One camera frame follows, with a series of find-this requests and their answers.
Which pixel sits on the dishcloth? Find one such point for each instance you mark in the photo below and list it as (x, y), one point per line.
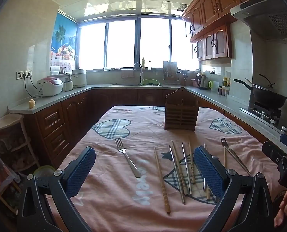
(127, 75)

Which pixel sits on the paper towel roll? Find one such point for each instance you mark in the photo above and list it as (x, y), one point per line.
(55, 70)

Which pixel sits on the green basin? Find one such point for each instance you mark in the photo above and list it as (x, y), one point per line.
(150, 82)

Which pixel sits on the beach wall poster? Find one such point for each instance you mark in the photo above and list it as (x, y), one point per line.
(63, 41)

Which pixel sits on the white pink rice cooker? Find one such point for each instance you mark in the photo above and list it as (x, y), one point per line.
(49, 87)

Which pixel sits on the small yellow object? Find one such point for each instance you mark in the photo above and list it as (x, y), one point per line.
(32, 104)

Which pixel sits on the electric kettle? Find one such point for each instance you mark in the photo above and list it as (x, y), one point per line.
(202, 82)

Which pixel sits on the kitchen window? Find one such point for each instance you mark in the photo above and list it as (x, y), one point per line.
(121, 43)

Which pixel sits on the wall power socket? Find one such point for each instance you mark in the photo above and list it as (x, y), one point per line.
(24, 74)

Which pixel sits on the white bowl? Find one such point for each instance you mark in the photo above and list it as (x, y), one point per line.
(107, 68)

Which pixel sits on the plastic storage rack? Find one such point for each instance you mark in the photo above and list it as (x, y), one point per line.
(10, 135)

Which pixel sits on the wooden utensil holder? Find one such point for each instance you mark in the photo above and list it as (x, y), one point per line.
(182, 116)

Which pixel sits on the grey kitchen countertop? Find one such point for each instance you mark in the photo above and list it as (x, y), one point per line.
(20, 106)

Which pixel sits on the green lidded plastic jug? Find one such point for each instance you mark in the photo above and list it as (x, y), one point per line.
(212, 85)

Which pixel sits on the small white cooker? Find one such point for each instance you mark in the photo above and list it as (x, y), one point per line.
(67, 85)

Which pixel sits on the spice jar set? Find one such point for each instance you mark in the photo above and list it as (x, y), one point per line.
(223, 91)

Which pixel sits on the wooden base cabinets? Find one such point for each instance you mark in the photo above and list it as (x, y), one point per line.
(61, 120)

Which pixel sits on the yellow bottle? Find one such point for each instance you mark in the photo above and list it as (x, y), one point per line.
(143, 63)

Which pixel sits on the metal faucet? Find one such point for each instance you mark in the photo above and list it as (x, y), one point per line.
(141, 73)

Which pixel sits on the black wok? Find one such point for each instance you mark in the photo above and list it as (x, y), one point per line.
(269, 98)

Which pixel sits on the kitchen sink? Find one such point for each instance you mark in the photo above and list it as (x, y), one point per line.
(124, 84)

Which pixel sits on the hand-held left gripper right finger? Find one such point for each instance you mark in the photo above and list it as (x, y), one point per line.
(210, 171)

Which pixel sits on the pink container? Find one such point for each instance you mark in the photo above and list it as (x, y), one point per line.
(193, 82)

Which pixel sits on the clear plastic container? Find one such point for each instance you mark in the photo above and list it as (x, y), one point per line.
(43, 170)

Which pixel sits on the knife block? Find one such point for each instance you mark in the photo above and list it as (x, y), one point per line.
(182, 79)

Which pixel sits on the metal fork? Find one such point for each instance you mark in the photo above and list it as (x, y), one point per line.
(237, 160)
(129, 160)

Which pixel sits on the dish rack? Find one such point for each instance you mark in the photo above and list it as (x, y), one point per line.
(170, 73)

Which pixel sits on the wooden wall cabinets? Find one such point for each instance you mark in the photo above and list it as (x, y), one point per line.
(218, 7)

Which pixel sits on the range hood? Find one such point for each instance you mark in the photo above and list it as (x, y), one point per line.
(266, 17)

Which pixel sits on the tall white cooker pot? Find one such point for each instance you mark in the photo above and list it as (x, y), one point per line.
(78, 78)

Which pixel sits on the pink printed tablecloth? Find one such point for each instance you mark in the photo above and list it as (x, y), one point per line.
(124, 198)

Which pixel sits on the gas stove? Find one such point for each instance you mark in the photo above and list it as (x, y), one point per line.
(266, 114)

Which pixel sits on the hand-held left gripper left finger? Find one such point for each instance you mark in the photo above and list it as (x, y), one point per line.
(81, 171)

